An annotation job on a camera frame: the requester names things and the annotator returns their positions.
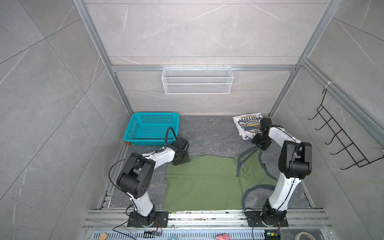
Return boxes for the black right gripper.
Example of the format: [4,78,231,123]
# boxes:
[251,132,272,151]

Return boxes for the white navy-trimmed tank top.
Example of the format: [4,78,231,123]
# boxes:
[233,113,264,141]

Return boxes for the olive green tank top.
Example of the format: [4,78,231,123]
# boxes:
[163,147,278,212]

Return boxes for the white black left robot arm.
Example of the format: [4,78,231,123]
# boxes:
[108,127,190,227]

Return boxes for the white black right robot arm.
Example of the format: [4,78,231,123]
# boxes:
[252,118,312,227]

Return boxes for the teal plastic basket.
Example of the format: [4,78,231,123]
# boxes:
[124,112,180,146]

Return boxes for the pink small object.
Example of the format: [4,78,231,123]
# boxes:
[216,234,231,240]

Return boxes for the green circuit board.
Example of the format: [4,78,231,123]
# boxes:
[265,230,281,240]

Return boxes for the white tape roll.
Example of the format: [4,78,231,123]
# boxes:
[295,232,316,240]

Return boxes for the small wooden block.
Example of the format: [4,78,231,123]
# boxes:
[98,232,109,240]

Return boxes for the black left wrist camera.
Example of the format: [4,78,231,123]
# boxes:
[174,137,189,151]

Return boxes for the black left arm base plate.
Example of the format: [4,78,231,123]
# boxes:
[127,211,169,228]

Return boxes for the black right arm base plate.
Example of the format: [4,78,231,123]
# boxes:
[244,209,289,228]

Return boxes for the white wire mesh shelf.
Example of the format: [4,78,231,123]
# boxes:
[162,67,234,95]

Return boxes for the black wire hook rack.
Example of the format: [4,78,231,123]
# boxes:
[308,89,384,170]

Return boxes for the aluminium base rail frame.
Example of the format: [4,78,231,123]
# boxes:
[81,209,337,240]

